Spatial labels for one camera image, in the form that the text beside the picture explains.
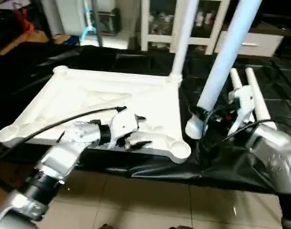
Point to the white plastic table top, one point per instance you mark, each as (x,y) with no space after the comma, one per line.
(88,100)

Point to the white plastic table leg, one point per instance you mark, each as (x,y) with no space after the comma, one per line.
(236,81)
(257,98)
(226,57)
(183,38)

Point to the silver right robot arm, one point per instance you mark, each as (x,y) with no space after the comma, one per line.
(274,152)

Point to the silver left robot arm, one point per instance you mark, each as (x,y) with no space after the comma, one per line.
(59,162)

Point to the black work mat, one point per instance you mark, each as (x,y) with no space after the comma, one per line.
(207,162)

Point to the white low drawer unit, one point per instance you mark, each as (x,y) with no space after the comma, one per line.
(260,44)

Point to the white glass-door cabinet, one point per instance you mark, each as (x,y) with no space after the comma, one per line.
(159,24)

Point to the grey metal pole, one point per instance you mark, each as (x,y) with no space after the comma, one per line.
(96,24)

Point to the blue cardboard box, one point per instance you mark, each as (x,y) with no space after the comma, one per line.
(66,39)

